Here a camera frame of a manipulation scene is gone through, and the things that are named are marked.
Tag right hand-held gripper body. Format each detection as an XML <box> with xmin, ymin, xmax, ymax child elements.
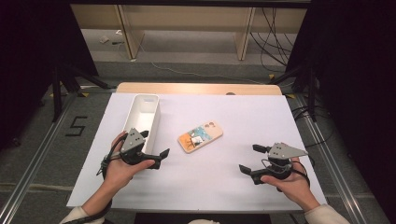
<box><xmin>259</xmin><ymin>142</ymin><xmax>309</xmax><ymax>186</ymax></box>

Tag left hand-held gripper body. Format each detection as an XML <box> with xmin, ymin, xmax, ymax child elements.
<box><xmin>119</xmin><ymin>127</ymin><xmax>163</xmax><ymax>171</ymax></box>

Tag white plastic storage box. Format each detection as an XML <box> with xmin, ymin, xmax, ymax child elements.
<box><xmin>121</xmin><ymin>93</ymin><xmax>162</xmax><ymax>156</ymax></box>

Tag orange blue patterned phone case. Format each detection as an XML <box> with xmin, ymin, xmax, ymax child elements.
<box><xmin>177</xmin><ymin>120</ymin><xmax>224</xmax><ymax>154</ymax></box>

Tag person's left hand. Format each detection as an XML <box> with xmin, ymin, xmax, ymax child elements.
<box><xmin>102</xmin><ymin>131</ymin><xmax>156</xmax><ymax>191</ymax></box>

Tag person's right hand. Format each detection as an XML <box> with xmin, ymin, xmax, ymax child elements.
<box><xmin>260</xmin><ymin>157</ymin><xmax>321</xmax><ymax>213</ymax></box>

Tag light wooden table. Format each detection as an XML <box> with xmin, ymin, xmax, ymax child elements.
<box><xmin>116</xmin><ymin>81</ymin><xmax>283</xmax><ymax>96</ymax></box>

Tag black tripod stand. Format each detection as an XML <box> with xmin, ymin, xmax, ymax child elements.
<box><xmin>266</xmin><ymin>63</ymin><xmax>319</xmax><ymax>123</ymax></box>
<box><xmin>49</xmin><ymin>63</ymin><xmax>118</xmax><ymax>123</ymax></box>

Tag black curtain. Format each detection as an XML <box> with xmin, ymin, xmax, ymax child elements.
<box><xmin>285</xmin><ymin>0</ymin><xmax>396</xmax><ymax>216</ymax></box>
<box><xmin>0</xmin><ymin>0</ymin><xmax>100</xmax><ymax>150</ymax></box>

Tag beige wooden shelf unit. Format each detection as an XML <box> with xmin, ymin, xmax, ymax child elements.
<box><xmin>70</xmin><ymin>3</ymin><xmax>308</xmax><ymax>62</ymax></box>

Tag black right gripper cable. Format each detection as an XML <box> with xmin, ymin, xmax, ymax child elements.
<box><xmin>291</xmin><ymin>157</ymin><xmax>312</xmax><ymax>189</ymax></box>

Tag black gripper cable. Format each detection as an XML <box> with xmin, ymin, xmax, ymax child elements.
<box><xmin>95</xmin><ymin>133</ymin><xmax>129</xmax><ymax>177</ymax></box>
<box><xmin>291</xmin><ymin>157</ymin><xmax>312</xmax><ymax>189</ymax></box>

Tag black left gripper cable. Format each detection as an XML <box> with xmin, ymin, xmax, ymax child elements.
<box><xmin>95</xmin><ymin>133</ymin><xmax>129</xmax><ymax>177</ymax></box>

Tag aluminium floor rail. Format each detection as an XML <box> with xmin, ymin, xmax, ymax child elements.
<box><xmin>293</xmin><ymin>92</ymin><xmax>369</xmax><ymax>224</ymax></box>
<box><xmin>0</xmin><ymin>92</ymin><xmax>79</xmax><ymax>224</ymax></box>

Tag white floor cable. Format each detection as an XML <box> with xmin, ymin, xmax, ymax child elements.
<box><xmin>135</xmin><ymin>39</ymin><xmax>266</xmax><ymax>86</ymax></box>

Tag black cable bundle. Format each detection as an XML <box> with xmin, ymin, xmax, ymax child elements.
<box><xmin>249</xmin><ymin>7</ymin><xmax>296</xmax><ymax>73</ymax></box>

